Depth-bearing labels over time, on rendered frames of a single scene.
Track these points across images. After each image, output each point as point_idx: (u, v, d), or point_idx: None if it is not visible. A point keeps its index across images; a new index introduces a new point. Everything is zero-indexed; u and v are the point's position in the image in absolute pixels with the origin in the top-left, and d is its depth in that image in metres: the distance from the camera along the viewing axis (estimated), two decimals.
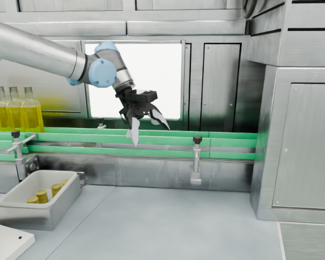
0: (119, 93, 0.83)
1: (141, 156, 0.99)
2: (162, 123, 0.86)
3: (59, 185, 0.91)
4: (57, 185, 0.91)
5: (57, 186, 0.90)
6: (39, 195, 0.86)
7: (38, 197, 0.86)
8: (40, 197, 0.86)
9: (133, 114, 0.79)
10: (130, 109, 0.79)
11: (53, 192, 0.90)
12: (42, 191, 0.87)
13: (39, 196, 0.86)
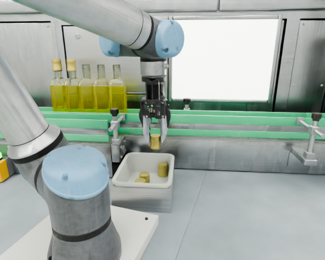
0: (161, 81, 0.73)
1: (237, 138, 0.94)
2: (149, 131, 0.81)
3: (158, 135, 0.82)
4: (156, 134, 0.82)
5: (157, 135, 0.81)
6: (144, 177, 0.80)
7: None
8: (145, 179, 0.80)
9: (164, 111, 0.79)
10: (167, 106, 0.79)
11: (153, 141, 0.81)
12: (145, 173, 0.82)
13: (144, 177, 0.80)
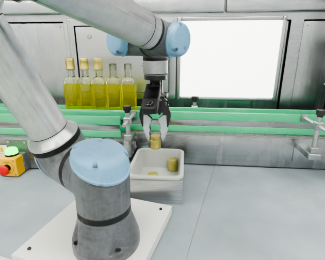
0: None
1: (243, 134, 0.98)
2: (161, 131, 0.81)
3: None
4: (97, 58, 0.98)
5: (98, 58, 0.98)
6: (155, 137, 0.80)
7: (155, 140, 0.80)
8: (156, 140, 0.80)
9: None
10: None
11: (101, 62, 0.98)
12: (156, 134, 0.82)
13: (155, 138, 0.80)
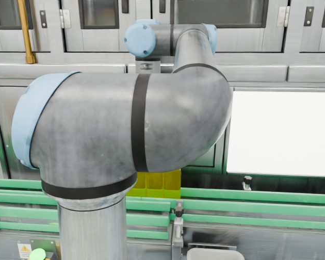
0: None
1: (310, 229, 0.83)
2: None
3: None
4: None
5: None
6: None
7: None
8: None
9: None
10: None
11: None
12: None
13: None
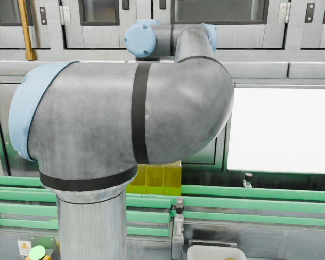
0: None
1: (311, 226, 0.82)
2: None
3: None
4: None
5: None
6: None
7: None
8: None
9: None
10: None
11: None
12: None
13: None
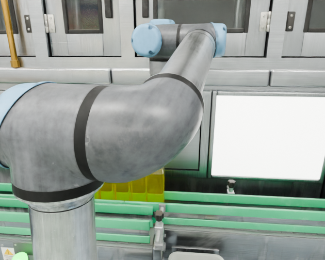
0: None
1: (292, 233, 0.83)
2: None
3: None
4: None
5: None
6: None
7: None
8: None
9: None
10: None
11: None
12: None
13: None
